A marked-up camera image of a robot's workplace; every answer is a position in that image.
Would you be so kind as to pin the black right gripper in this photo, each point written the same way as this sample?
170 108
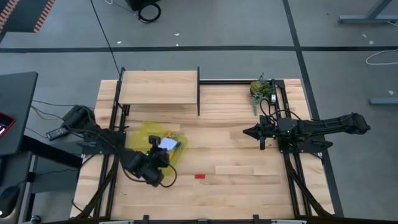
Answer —
270 129

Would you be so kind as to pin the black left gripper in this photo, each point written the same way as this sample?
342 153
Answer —
158 158

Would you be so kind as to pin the pale blue sticky note pad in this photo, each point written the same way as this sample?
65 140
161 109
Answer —
168 144

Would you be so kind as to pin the yellow mesh pouch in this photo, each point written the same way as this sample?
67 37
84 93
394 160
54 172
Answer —
140 137

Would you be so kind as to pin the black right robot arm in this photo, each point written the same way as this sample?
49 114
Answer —
329 126

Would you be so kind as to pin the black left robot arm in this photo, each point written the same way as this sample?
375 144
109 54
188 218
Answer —
136 163

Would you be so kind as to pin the small white device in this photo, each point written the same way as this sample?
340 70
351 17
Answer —
273 98

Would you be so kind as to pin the small red rectangular piece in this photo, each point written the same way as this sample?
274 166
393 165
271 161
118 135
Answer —
200 176

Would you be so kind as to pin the small green potted plant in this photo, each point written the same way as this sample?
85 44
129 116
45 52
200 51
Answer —
259 88

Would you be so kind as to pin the wooden shelf board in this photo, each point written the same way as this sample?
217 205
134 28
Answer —
158 87

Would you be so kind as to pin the black shelf side panel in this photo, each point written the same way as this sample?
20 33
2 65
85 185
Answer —
117 93

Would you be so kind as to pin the black power adapter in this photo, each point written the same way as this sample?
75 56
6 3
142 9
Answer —
56 133

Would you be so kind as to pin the black desk crossbeam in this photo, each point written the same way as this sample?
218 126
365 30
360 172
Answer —
53 152

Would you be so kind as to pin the grey table foot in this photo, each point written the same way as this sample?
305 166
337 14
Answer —
384 101

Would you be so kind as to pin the black box on floor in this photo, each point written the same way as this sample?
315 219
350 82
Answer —
136 3

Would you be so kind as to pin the grey desk leg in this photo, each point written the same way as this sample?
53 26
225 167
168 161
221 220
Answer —
28 199

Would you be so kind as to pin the desk caster wheel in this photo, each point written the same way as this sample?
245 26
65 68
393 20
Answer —
35 219

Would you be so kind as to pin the grey table base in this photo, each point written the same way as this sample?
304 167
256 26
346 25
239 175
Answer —
367 20

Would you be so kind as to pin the black desk top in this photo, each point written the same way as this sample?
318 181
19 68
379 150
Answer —
18 93

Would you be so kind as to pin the red cased tablet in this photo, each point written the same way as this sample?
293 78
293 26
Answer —
4 124

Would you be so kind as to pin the dark computer mouse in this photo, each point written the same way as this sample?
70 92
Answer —
8 200

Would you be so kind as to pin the dark mat orange striped edges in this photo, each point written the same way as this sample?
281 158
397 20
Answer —
28 15

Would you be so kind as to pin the black aluminium table frame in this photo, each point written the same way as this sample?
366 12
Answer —
224 82

